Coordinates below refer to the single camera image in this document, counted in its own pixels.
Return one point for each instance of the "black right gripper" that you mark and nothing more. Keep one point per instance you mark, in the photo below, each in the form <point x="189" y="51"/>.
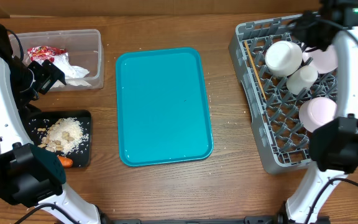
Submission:
<point x="296" y="30"/>

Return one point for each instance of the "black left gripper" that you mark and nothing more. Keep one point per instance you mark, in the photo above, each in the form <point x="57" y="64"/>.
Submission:
<point x="49" y="74"/>

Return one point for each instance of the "red snack wrapper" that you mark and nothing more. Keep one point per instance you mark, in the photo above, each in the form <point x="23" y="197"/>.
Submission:
<point x="42" y="53"/>

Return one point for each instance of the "white round plate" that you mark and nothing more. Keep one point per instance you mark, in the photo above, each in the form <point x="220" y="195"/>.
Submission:
<point x="323" y="61"/>

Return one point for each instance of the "white napkin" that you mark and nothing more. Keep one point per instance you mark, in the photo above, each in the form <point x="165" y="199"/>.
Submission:
<point x="72" y="73"/>

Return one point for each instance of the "white bowl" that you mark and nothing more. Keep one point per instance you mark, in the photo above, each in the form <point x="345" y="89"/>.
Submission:
<point x="283" y="58"/>

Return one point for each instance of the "white cup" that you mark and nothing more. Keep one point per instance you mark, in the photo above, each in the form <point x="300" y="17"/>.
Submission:
<point x="302" y="78"/>

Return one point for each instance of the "wooden chopstick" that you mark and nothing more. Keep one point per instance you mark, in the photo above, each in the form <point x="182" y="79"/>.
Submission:
<point x="254" y="69"/>

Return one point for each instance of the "pink bowl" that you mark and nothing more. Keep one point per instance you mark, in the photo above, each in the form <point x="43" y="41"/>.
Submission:
<point x="317" y="112"/>

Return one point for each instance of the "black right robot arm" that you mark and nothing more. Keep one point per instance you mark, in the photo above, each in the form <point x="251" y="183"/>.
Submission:
<point x="333" y="147"/>

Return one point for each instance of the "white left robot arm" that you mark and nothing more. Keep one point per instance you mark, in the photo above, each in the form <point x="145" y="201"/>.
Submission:
<point x="30" y="175"/>

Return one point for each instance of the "grey dishwasher rack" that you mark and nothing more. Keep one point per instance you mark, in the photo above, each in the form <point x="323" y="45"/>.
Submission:
<point x="281" y="139"/>

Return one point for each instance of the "clear plastic bin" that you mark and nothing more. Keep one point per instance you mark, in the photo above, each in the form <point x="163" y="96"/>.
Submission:
<point x="84" y="47"/>

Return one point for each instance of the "rice and peanut shell scraps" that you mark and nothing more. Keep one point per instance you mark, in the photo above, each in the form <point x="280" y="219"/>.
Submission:
<point x="64" y="137"/>

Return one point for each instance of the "orange carrot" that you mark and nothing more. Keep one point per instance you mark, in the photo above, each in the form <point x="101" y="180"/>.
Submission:
<point x="66" y="162"/>

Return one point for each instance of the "black food tray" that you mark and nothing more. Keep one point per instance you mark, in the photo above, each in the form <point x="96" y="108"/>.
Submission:
<point x="80" y="158"/>

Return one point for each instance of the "teal serving tray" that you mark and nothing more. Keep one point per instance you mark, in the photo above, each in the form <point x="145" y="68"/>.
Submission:
<point x="162" y="107"/>

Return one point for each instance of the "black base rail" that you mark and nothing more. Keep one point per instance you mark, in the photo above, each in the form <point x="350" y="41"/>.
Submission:
<point x="191" y="221"/>

